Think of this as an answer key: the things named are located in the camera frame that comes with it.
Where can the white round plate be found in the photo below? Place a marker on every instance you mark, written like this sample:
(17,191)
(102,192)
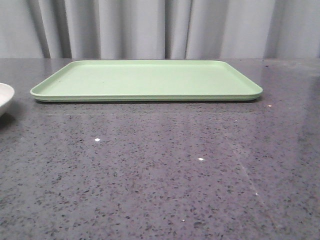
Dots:
(7,93)

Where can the light green plastic tray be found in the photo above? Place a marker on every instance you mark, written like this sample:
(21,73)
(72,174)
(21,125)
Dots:
(146,80)

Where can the grey pleated curtain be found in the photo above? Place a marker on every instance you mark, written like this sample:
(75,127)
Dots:
(159,29)

